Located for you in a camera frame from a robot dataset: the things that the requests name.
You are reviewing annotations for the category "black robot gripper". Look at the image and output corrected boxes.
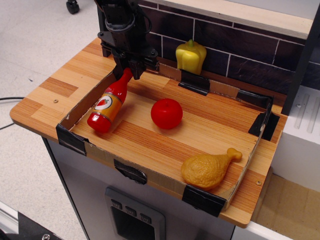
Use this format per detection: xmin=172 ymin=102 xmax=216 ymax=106
xmin=97 ymin=14 xmax=158 ymax=80

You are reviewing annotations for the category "red hot sauce bottle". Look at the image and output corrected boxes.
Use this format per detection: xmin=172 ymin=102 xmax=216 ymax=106
xmin=87 ymin=67 xmax=133 ymax=133

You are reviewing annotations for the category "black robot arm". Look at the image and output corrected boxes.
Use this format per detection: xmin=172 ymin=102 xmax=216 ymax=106
xmin=95 ymin=0 xmax=159 ymax=80

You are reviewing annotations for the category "cardboard fence with black tape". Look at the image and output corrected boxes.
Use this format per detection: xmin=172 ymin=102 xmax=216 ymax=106
xmin=56 ymin=52 xmax=279 ymax=225

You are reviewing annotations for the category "red toy apple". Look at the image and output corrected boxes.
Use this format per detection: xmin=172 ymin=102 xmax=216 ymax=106
xmin=150 ymin=98 xmax=183 ymax=130

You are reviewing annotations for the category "yellow toy bell pepper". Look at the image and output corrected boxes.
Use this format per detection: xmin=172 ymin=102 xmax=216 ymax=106
xmin=175 ymin=39 xmax=207 ymax=75

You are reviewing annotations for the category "black caster wheel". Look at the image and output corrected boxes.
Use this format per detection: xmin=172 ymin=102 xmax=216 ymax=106
xmin=66 ymin=0 xmax=80 ymax=15

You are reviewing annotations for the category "wooden shelf board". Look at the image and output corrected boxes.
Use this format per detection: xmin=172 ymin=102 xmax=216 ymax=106
xmin=151 ymin=0 xmax=314 ymax=40

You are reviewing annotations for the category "toy chicken drumstick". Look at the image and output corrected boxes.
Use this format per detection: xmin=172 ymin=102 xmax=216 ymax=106
xmin=180 ymin=147 xmax=243 ymax=191

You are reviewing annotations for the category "grey oven control panel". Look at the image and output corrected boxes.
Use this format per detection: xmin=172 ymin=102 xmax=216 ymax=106
xmin=104 ymin=187 xmax=166 ymax=240

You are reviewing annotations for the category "white toy sink counter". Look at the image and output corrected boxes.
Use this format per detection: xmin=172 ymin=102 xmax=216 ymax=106
xmin=271 ymin=86 xmax=320 ymax=191

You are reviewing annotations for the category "black cable on floor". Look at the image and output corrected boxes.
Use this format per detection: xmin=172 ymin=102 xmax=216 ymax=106
xmin=0 ymin=96 xmax=26 ymax=130

